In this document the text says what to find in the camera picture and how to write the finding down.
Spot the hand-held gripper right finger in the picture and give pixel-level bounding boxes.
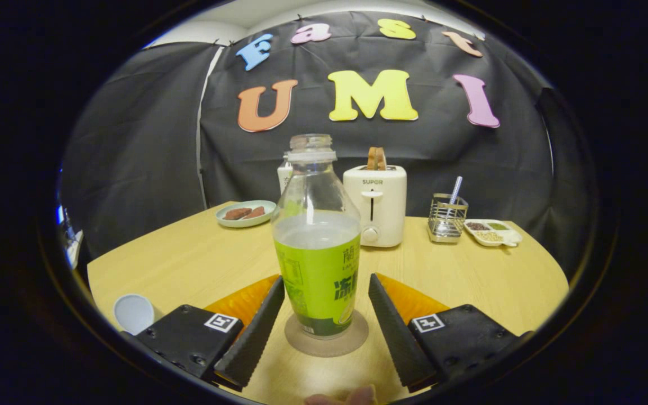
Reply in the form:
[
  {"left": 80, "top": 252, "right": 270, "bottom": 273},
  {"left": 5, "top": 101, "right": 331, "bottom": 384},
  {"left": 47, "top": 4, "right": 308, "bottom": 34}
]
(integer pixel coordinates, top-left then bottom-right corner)
[{"left": 368, "top": 273, "right": 527, "bottom": 393}]

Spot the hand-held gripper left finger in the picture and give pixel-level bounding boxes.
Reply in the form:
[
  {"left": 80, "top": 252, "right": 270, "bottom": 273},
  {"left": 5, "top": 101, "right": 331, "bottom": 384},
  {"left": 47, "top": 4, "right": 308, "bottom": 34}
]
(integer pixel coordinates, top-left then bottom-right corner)
[{"left": 133, "top": 274, "right": 285, "bottom": 389}]

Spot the round brown coaster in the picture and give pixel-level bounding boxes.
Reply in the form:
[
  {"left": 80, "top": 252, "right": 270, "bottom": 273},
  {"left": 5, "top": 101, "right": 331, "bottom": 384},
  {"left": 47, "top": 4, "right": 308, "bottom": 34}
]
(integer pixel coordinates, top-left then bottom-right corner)
[{"left": 285, "top": 309, "right": 370, "bottom": 358}]

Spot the green label juice bottle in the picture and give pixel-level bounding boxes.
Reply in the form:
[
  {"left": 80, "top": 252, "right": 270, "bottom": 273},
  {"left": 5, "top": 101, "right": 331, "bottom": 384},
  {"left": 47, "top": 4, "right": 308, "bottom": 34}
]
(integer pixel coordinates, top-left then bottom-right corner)
[{"left": 271, "top": 133, "right": 362, "bottom": 340}]

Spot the white cup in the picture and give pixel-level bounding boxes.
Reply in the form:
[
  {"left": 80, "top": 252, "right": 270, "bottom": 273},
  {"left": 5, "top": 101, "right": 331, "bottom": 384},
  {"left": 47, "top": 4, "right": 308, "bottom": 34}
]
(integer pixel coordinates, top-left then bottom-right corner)
[{"left": 113, "top": 294, "right": 155, "bottom": 336}]

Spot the small capped green drink bottle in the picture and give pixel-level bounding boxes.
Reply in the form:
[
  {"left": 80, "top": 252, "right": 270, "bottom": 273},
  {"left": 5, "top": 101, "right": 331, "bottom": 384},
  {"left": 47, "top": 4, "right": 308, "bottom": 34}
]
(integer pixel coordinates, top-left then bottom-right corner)
[{"left": 277, "top": 157, "right": 294, "bottom": 197}]

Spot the wooden table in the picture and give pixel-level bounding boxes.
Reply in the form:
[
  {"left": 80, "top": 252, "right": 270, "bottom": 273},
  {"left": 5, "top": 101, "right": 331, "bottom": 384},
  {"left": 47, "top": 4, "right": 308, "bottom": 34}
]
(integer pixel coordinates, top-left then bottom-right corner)
[{"left": 87, "top": 201, "right": 570, "bottom": 405}]

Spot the pale green plate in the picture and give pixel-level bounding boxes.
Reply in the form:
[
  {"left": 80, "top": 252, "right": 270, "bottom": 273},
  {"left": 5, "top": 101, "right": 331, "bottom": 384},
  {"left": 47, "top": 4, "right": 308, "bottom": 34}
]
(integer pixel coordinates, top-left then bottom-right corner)
[{"left": 215, "top": 200, "right": 277, "bottom": 228}]

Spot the white toaster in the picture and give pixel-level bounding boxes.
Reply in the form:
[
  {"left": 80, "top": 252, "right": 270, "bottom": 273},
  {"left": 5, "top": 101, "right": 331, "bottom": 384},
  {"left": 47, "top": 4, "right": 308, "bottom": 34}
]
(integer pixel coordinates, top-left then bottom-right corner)
[{"left": 343, "top": 165, "right": 408, "bottom": 249}]

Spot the white divided snack dish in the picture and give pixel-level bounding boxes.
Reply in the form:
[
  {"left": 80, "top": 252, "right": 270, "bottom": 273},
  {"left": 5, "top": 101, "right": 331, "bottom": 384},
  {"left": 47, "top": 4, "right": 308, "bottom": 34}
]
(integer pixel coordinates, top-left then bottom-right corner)
[{"left": 463, "top": 219, "right": 523, "bottom": 248}]

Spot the metal wire utensil holder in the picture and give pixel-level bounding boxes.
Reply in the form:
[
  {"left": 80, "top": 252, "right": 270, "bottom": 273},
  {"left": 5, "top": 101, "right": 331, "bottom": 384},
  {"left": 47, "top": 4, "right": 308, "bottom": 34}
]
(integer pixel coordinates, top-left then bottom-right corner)
[{"left": 427, "top": 193, "right": 469, "bottom": 244}]

